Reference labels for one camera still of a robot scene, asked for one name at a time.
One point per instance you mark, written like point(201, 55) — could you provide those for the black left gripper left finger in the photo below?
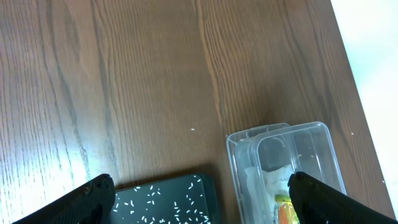
point(91, 203)

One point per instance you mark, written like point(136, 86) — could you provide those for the black plastic tray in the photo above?
point(168, 202)

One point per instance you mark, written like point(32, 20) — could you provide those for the clear plastic container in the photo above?
point(311, 151)

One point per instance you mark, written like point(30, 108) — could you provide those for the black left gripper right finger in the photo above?
point(316, 202)

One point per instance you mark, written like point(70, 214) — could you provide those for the white paper napkin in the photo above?
point(270, 186)

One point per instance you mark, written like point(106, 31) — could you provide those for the yellow green snack wrapper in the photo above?
point(285, 210)

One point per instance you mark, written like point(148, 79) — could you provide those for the white rice pile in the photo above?
point(168, 208)

